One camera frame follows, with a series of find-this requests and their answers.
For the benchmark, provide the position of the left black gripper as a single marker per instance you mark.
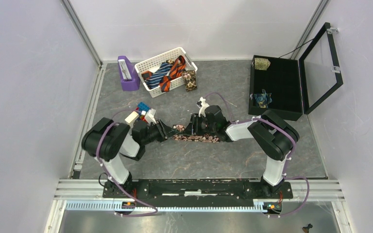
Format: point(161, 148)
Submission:
point(164, 130)

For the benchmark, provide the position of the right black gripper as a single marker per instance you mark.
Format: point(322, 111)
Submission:
point(193, 129)

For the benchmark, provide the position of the black pink floral tie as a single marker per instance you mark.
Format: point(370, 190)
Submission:
point(206, 138)

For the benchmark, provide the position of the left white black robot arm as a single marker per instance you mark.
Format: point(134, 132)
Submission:
point(107, 141)

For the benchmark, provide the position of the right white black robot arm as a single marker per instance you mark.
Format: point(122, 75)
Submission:
point(275, 136)

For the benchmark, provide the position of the colourful toy block stack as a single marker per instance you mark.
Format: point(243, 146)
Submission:
point(139, 114)

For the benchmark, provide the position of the navy white striped tie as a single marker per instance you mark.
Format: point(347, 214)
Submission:
point(153, 79)

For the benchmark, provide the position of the brown floral tie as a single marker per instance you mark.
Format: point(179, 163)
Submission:
point(189, 77)

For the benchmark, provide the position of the blue patterned rolled tie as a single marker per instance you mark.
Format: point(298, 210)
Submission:
point(263, 99)

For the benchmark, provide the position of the purple metronome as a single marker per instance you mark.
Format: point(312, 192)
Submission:
point(129, 77)

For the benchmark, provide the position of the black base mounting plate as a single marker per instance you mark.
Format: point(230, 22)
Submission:
point(162, 193)

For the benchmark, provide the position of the orange navy striped tie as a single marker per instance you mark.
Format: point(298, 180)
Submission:
point(175, 72)

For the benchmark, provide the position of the white plastic basket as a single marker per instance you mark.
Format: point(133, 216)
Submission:
point(152, 65)

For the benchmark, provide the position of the gold rolled tie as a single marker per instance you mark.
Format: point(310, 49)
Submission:
point(261, 63)

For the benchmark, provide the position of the black tie display box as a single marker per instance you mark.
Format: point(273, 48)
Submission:
point(299, 86)

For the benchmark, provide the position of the small black floor object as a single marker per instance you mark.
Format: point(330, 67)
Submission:
point(306, 229)

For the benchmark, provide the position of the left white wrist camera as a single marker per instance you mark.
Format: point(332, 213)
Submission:
point(149, 116)

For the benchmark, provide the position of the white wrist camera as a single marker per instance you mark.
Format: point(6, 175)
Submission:
point(202, 104)
point(149, 116)

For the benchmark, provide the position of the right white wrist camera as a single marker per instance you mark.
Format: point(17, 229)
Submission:
point(202, 104)

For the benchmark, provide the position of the white slotted cable duct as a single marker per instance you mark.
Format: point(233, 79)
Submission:
point(118, 205)

